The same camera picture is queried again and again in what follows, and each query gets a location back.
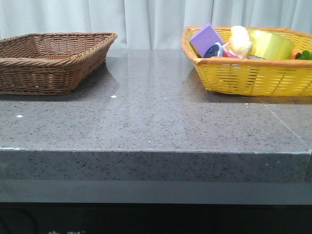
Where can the yellow tape roll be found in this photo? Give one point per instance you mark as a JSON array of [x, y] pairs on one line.
[[267, 45]]

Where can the blue round container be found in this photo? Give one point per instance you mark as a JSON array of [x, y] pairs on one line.
[[215, 50]]

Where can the white curtain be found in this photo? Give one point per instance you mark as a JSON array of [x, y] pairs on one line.
[[148, 24]]

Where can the red pink small item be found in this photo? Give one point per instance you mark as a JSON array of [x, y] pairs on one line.
[[229, 54]]

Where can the purple sponge block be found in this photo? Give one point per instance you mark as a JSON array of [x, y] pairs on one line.
[[204, 38]]

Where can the yellow wicker basket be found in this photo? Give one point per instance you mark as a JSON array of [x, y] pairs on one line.
[[250, 77]]

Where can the cream bread toy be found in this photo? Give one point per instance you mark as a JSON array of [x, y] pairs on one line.
[[240, 42]]

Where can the brown wicker basket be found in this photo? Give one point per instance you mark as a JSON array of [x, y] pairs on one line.
[[51, 63]]

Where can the orange carrot toy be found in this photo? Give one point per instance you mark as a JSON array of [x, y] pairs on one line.
[[296, 53]]

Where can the green leafy toy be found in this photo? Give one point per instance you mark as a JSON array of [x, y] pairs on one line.
[[304, 55]]

